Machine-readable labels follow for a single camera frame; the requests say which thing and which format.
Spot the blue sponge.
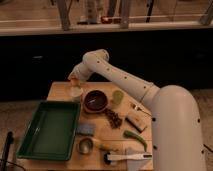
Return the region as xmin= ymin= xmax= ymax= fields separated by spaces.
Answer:
xmin=77 ymin=123 xmax=96 ymax=136

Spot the small metal cup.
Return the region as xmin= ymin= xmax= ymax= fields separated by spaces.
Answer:
xmin=78 ymin=138 xmax=93 ymax=155

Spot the brown block eraser brush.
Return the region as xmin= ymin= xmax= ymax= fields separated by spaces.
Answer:
xmin=125 ymin=111 xmax=147 ymax=133

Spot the green chili pepper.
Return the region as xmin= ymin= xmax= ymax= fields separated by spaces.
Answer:
xmin=123 ymin=130 xmax=148 ymax=152

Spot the brown wooden bowl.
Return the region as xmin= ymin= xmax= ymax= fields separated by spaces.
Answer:
xmin=83 ymin=90 xmax=108 ymax=113

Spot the green plastic cup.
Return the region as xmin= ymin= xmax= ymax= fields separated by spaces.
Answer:
xmin=112 ymin=90 xmax=124 ymax=105

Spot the white handled dish brush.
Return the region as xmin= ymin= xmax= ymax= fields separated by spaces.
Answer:
xmin=104 ymin=153 xmax=152 ymax=165

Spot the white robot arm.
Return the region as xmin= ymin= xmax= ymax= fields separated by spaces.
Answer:
xmin=68 ymin=49 xmax=207 ymax=171

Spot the green plastic tray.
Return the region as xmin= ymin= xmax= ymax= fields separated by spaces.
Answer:
xmin=16 ymin=101 xmax=81 ymax=161

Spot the bunch of dark grapes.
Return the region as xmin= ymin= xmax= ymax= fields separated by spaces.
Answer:
xmin=104 ymin=108 xmax=122 ymax=129

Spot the white paper cup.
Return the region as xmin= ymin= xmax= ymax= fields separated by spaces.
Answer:
xmin=69 ymin=87 xmax=83 ymax=101

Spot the silver fork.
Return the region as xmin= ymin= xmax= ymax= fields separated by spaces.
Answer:
xmin=130 ymin=103 xmax=151 ymax=117

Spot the grey folded cloth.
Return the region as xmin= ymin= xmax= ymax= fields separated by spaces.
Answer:
xmin=125 ymin=147 xmax=148 ymax=171

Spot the yellow corn cob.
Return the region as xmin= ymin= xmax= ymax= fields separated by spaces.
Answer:
xmin=93 ymin=138 xmax=119 ymax=152

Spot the black pole stand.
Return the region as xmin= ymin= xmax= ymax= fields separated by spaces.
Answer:
xmin=0 ymin=131 xmax=13 ymax=171

